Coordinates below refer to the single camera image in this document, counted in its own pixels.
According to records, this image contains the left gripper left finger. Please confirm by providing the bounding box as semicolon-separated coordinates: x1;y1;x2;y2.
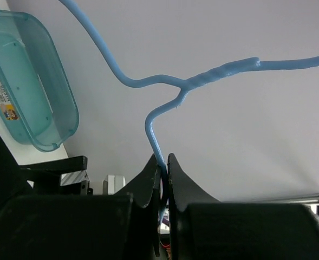
0;157;160;259

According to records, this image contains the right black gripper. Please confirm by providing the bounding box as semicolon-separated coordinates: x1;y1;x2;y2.
19;155;90;195

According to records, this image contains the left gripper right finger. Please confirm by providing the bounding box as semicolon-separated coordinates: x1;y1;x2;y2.
168;154;319;259

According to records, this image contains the light blue wire hanger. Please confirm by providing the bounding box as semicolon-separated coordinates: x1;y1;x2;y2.
60;1;319;226

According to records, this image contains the teal plastic basin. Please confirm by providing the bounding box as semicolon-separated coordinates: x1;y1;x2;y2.
0;9;79;152

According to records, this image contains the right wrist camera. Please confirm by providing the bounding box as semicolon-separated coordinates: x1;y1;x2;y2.
103;174;126;195

